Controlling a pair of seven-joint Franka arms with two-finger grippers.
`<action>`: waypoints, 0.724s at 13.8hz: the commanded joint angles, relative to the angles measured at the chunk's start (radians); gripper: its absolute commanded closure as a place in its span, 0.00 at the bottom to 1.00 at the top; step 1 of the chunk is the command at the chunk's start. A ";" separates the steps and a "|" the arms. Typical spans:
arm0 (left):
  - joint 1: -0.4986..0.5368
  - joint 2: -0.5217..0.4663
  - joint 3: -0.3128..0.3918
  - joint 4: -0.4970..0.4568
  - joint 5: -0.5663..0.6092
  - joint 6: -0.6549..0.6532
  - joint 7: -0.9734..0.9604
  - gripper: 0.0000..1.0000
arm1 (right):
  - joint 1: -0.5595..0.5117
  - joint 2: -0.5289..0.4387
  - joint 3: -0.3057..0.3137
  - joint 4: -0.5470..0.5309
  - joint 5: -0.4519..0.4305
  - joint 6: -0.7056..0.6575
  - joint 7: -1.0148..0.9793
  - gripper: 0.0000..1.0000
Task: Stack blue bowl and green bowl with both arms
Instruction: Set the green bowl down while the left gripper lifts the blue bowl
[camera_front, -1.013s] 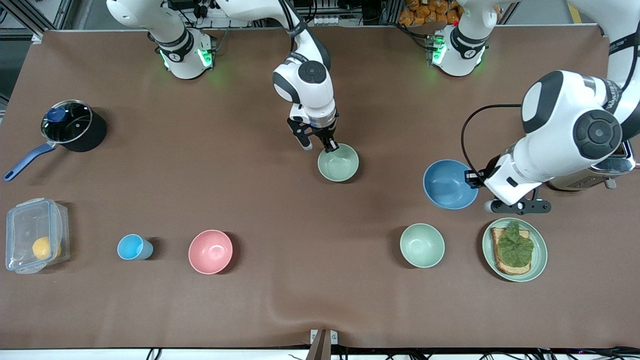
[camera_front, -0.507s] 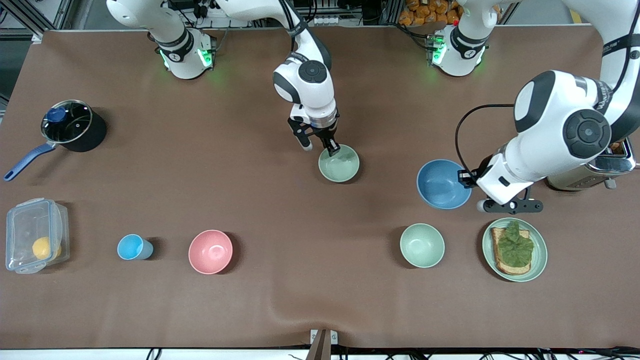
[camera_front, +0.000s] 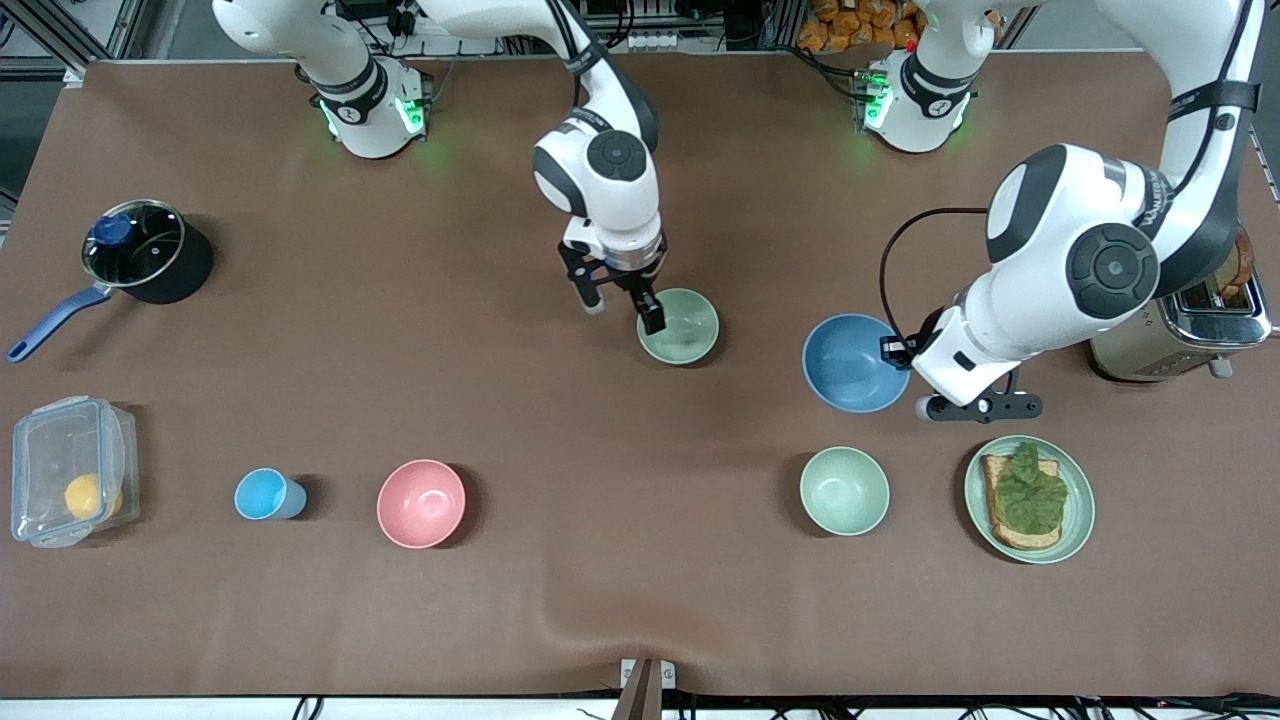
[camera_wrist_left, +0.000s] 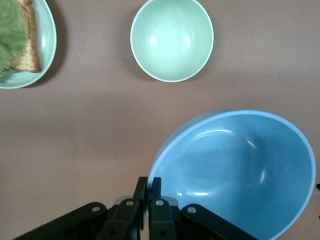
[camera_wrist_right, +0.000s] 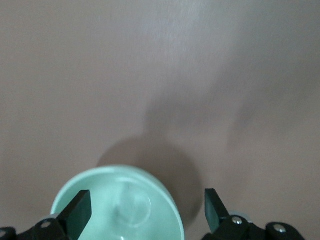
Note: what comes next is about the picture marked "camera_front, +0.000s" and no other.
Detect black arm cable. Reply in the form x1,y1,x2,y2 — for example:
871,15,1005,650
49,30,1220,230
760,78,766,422
548,0,593,111
879,206,991,348

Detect brown table cloth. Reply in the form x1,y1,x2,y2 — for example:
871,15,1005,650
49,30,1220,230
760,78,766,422
0,50,1280,699

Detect black pot with blue handle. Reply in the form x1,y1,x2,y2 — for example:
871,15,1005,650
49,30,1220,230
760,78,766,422
8,199,215,363

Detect clear plastic lidded container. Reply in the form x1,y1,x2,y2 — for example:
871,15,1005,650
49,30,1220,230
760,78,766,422
10,396,141,549

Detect light green plate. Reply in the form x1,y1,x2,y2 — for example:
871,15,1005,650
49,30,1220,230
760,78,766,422
964,435,1096,565

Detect green lettuce leaf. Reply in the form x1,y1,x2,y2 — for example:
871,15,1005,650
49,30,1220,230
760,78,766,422
990,441,1069,536

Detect toasted bread slice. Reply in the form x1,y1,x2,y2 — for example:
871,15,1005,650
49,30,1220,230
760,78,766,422
980,455,1063,551

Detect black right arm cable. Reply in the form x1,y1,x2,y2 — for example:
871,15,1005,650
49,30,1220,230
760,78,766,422
548,0,593,111

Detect metal table edge bracket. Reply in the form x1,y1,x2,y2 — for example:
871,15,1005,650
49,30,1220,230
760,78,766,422
620,658,677,691

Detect light green bowl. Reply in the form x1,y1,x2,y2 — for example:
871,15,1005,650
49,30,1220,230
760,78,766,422
637,288,720,367
799,446,891,537

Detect glass lid with blue knob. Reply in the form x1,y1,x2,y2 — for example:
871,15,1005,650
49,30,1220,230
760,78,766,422
82,199,188,288

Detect yellow lemon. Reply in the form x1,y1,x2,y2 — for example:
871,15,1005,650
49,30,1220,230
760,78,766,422
64,473,124,521

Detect silver toaster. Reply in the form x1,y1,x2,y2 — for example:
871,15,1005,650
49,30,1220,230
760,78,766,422
1088,225,1276,383

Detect light blue cup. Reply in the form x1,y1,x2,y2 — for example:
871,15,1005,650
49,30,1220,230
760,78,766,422
234,468,308,521

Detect bag of orange snacks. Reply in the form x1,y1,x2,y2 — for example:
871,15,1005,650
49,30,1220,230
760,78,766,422
797,0,923,54

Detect pink bowl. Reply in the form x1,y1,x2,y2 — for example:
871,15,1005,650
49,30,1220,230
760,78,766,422
376,459,467,550

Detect blue bowl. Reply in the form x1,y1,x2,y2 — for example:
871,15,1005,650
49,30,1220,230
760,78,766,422
802,313,913,414

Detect brown toast slice in toaster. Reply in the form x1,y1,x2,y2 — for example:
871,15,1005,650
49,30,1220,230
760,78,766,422
1225,230,1257,303

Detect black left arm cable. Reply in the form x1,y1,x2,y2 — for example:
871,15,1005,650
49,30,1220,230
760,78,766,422
879,206,991,348

